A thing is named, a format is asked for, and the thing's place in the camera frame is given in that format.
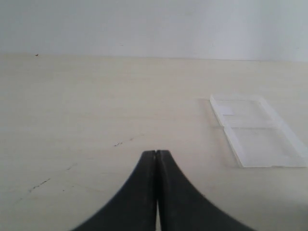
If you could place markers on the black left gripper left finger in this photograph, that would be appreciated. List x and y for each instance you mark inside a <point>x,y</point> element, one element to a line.
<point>133,207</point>

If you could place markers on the clear plastic storage case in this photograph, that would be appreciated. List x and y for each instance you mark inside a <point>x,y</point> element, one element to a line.
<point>258,136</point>

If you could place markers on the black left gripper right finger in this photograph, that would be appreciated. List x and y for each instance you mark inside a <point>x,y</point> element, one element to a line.
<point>182,207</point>

